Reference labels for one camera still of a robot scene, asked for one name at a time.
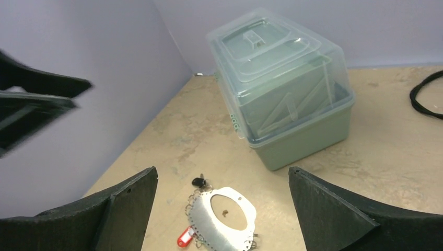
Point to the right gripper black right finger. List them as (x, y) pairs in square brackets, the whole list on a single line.
[(333, 218)]

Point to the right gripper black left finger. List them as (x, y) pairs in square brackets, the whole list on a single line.
[(115, 218)]

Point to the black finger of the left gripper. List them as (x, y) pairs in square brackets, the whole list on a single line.
[(24, 114), (16, 74)]

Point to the keys with black tag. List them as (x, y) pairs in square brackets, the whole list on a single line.
[(201, 183)]

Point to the steel perforated key plate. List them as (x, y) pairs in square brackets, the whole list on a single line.
[(221, 219)]

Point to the red key tag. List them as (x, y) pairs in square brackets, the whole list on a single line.
[(185, 238)]

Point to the clear green plastic storage box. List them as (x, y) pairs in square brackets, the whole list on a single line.
[(286, 87)]

